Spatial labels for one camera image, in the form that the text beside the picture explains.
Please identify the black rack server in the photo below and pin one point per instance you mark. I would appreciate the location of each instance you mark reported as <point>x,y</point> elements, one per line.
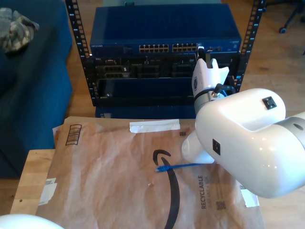
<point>164,62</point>

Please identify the black rack shelf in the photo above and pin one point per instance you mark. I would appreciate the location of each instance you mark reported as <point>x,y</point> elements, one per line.
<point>155,100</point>

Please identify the long white tape strip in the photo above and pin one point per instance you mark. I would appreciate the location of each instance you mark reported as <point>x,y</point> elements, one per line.
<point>155,126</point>

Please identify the black office chair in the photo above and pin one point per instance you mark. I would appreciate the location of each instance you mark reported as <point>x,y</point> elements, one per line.
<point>282,30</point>

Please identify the short white tape strip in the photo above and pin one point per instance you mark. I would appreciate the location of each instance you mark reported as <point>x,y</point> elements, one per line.
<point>250,200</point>

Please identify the brown packing paper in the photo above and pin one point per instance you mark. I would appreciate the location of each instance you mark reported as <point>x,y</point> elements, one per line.
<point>107,190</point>

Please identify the blue sofa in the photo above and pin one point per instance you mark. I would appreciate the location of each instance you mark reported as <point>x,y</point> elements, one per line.
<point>35,95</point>

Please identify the camouflage cloth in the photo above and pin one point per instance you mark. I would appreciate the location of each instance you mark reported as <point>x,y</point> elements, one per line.
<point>16,31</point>

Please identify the white shipping label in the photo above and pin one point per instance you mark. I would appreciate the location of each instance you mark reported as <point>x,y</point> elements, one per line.
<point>47,193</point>

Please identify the blue network switch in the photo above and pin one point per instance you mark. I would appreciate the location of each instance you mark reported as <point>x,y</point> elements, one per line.
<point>164,26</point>

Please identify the black rack frame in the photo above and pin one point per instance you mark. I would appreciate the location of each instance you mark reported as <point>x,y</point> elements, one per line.
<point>76,31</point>

